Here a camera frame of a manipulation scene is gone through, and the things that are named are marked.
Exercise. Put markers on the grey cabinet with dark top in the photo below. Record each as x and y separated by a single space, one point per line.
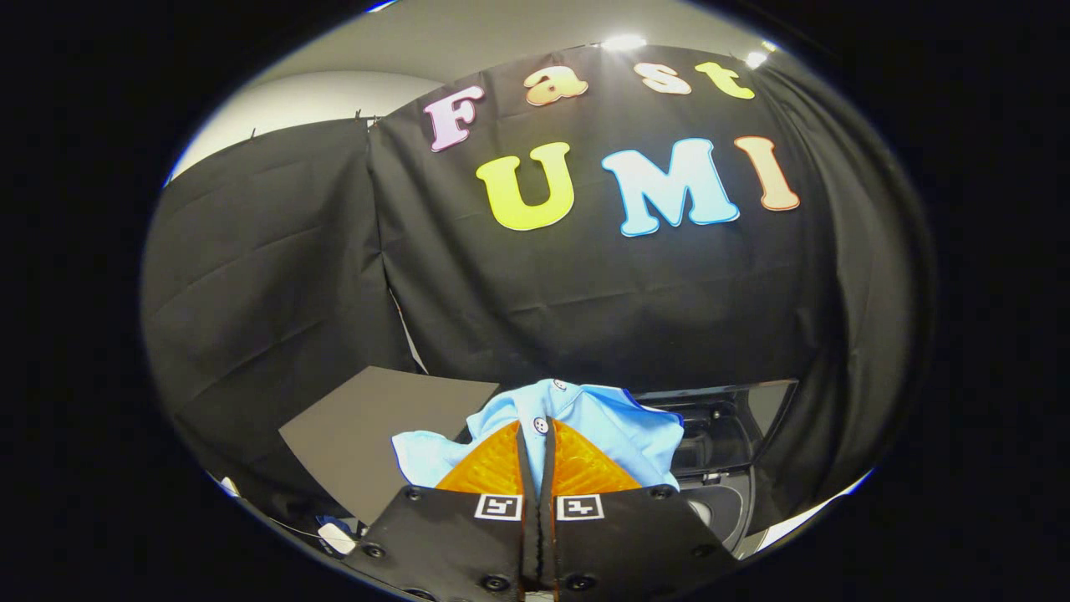
368 435

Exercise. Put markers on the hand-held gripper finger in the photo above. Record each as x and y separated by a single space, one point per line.
547 543
527 543

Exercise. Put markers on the white flat object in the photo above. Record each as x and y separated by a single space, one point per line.
227 487

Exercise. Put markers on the small white and blue object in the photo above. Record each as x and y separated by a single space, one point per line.
337 538

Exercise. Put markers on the ceiling light panel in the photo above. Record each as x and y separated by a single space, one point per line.
623 42
756 58

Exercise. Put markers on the light blue polo shirt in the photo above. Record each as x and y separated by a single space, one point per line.
619 435

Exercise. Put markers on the black backdrop cloth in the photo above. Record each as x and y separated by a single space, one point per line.
602 301

